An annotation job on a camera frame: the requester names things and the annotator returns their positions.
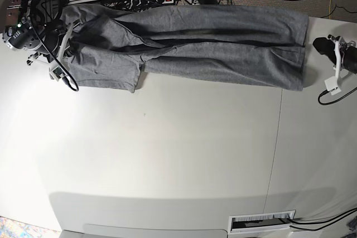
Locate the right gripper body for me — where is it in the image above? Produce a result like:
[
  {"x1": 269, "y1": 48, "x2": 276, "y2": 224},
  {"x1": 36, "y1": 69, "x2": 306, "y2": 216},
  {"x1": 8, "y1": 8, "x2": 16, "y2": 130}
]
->
[{"x1": 36, "y1": 26, "x2": 67, "y2": 52}]

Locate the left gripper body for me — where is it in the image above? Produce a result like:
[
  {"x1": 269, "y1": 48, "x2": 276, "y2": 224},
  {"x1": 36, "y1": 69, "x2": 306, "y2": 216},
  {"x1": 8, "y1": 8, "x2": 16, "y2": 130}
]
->
[{"x1": 342, "y1": 46, "x2": 357, "y2": 74}]

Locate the grey T-shirt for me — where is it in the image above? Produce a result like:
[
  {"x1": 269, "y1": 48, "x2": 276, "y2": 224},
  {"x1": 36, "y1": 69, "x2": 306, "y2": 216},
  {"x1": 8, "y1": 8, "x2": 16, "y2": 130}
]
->
[{"x1": 61, "y1": 4, "x2": 309, "y2": 92}]

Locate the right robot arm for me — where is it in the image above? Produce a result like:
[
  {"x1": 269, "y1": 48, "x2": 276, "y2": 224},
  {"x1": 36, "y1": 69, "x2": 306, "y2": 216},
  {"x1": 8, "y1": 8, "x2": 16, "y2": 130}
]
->
[{"x1": 2, "y1": 0, "x2": 68, "y2": 55}]

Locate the black power strip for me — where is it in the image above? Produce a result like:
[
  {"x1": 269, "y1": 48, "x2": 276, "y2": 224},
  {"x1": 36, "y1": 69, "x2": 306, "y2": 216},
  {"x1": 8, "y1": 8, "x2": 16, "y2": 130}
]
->
[{"x1": 131, "y1": 0, "x2": 175, "y2": 6}]

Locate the black camera cable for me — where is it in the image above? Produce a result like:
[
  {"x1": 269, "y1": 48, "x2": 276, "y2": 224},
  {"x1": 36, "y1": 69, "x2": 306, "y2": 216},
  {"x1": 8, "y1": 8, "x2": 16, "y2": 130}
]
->
[
  {"x1": 317, "y1": 84, "x2": 357, "y2": 106},
  {"x1": 27, "y1": 0, "x2": 80, "y2": 93}
]

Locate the black cable pair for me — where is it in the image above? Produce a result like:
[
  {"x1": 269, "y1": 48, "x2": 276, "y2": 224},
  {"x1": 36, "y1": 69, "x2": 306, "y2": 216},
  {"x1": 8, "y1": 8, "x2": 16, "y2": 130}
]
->
[{"x1": 287, "y1": 207, "x2": 357, "y2": 231}]

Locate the white cable grommet tray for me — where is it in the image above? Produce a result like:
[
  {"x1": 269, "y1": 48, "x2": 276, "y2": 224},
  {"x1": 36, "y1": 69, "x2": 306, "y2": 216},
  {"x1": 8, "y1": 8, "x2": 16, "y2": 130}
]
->
[{"x1": 228, "y1": 210, "x2": 296, "y2": 235}]

